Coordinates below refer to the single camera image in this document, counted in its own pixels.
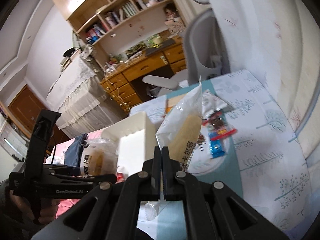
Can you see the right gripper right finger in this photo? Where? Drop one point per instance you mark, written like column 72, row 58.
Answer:
column 213, row 211

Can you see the wooden desk with drawers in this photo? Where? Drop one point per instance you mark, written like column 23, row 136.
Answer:
column 126, row 87

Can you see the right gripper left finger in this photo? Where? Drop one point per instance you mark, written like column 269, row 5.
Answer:
column 109, row 211

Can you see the dark blue folded cloth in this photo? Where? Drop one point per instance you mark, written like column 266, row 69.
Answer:
column 74, row 151

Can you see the brown wafer cracker pack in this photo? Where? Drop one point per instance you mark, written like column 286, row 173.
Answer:
column 171, row 103

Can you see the blue small candy packet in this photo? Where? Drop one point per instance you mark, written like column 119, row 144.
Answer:
column 215, row 145

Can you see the white plastic storage bin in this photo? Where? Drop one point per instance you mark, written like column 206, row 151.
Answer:
column 135, row 137

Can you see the white red packet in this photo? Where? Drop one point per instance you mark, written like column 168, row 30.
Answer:
column 211, row 104

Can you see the pink bed blanket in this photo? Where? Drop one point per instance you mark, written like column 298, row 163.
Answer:
column 59, row 158

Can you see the grey office chair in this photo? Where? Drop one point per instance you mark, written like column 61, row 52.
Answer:
column 205, row 55

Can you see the wooden bookshelf with books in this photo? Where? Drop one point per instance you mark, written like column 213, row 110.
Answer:
column 114, row 27

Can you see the lace covered piano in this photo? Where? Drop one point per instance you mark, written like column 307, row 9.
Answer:
column 80, row 98

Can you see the white brown large snack bag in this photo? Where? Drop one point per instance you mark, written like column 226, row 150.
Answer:
column 180, row 130

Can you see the orange egg yolk pastry pack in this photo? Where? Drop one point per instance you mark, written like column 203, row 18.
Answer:
column 99, row 157

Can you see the dark red snack packet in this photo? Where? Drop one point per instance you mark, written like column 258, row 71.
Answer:
column 218, row 128

